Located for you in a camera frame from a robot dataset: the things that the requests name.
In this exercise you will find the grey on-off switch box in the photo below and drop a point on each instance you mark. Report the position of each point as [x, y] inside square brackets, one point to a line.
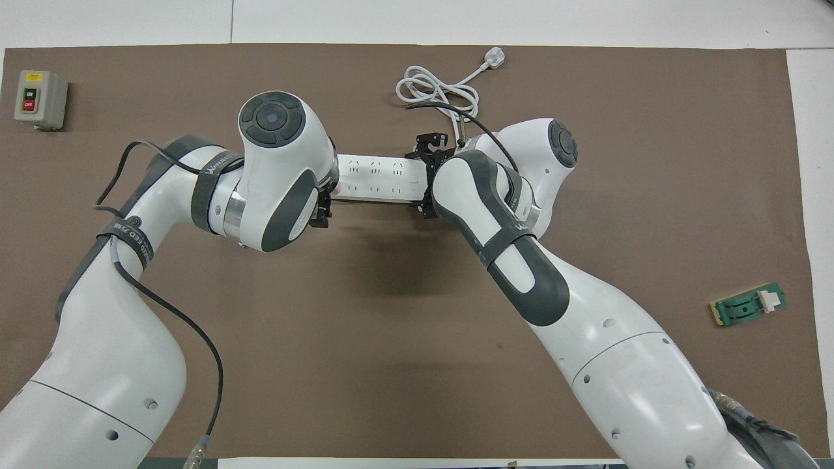
[40, 99]

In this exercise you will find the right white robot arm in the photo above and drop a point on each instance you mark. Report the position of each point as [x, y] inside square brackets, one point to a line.
[586, 326]

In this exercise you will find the brown table mat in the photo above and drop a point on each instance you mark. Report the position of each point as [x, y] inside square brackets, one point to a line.
[391, 365]

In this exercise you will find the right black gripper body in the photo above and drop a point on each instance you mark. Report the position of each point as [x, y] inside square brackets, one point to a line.
[427, 166]

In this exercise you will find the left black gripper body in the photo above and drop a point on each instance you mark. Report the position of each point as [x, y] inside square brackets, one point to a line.
[321, 212]

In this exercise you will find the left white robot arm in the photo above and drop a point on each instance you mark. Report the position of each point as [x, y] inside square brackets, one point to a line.
[124, 339]

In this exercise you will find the green knife switch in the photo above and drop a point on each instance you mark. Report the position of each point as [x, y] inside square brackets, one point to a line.
[746, 307]

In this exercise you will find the white power strip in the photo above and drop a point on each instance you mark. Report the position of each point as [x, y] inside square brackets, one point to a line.
[378, 179]

